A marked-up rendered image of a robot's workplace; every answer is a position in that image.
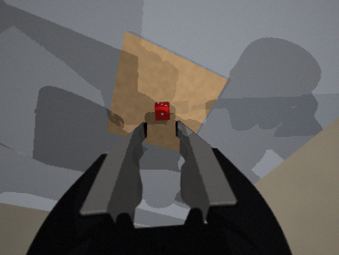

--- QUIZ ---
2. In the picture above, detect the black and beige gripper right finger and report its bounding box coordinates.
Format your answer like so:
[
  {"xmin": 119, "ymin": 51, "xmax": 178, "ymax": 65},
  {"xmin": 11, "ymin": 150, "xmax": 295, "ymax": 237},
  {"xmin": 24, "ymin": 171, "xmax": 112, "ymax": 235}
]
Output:
[{"xmin": 176, "ymin": 121, "xmax": 292, "ymax": 255}]

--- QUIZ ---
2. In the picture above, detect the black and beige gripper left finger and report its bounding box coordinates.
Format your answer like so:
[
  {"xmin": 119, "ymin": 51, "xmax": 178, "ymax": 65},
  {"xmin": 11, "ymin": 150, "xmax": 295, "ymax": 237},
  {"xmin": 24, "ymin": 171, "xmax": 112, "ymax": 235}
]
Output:
[{"xmin": 26, "ymin": 121, "xmax": 147, "ymax": 255}]

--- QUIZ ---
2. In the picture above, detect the red die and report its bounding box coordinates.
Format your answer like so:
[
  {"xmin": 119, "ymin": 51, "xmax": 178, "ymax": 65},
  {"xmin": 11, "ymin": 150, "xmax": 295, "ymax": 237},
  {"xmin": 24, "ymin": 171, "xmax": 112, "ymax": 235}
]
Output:
[{"xmin": 155, "ymin": 102, "xmax": 170, "ymax": 121}]

